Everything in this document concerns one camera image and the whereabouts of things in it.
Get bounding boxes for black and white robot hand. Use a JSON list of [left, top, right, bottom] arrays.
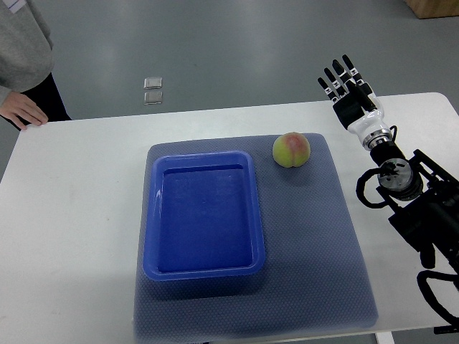
[[318, 55, 392, 150]]

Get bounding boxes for bare human hand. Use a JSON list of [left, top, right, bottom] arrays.
[[1, 92, 48, 130]]

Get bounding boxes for green and red peach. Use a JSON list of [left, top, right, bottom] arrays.
[[272, 132, 311, 168]]

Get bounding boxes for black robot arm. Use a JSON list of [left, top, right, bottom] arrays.
[[356, 126, 458, 334]]

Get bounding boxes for lower metal floor plate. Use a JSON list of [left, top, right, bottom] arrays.
[[143, 90, 163, 105]]

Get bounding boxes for metal floor plate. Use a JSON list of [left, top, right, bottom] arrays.
[[143, 77, 163, 90], [143, 90, 163, 105]]

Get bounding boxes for upper metal floor plate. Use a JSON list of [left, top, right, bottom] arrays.
[[143, 77, 163, 90]]

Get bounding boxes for black trousers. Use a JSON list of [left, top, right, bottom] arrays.
[[22, 73, 72, 122]]

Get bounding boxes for brown wooden box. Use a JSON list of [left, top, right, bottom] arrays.
[[404, 0, 458, 19]]

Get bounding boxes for blue plastic tray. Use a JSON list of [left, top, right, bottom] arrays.
[[143, 150, 265, 282]]

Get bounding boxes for white table leg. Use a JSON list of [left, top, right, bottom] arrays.
[[374, 331, 395, 344]]

